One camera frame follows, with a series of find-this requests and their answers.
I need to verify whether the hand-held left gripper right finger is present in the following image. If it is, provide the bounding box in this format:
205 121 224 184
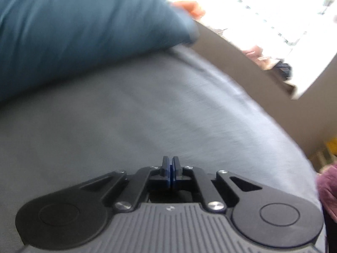
172 156 264 213

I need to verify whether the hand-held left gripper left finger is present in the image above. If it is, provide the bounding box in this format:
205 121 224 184
76 156 172 213

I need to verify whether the grey bed blanket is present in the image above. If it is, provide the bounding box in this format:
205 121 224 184
0 45 322 253

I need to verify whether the yellow object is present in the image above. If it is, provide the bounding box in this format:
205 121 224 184
325 140 337 156

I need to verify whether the teal pillow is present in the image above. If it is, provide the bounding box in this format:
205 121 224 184
0 0 199 103

